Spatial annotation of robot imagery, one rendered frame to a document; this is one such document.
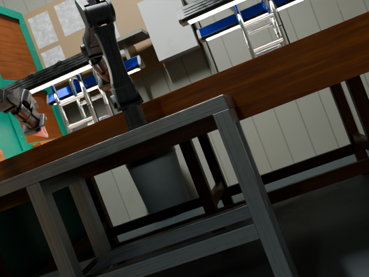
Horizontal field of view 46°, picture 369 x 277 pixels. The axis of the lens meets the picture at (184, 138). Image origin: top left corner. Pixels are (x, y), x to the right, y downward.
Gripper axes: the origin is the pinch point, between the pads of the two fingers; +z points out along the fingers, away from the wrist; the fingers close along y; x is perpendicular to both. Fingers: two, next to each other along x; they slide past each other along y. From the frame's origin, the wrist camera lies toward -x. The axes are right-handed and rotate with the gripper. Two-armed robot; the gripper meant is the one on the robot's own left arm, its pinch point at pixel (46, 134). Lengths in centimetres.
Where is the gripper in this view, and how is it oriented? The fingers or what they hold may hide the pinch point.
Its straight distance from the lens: 200.8
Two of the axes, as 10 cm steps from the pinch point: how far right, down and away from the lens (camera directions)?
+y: -9.1, 3.5, 2.0
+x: 1.6, 7.7, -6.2
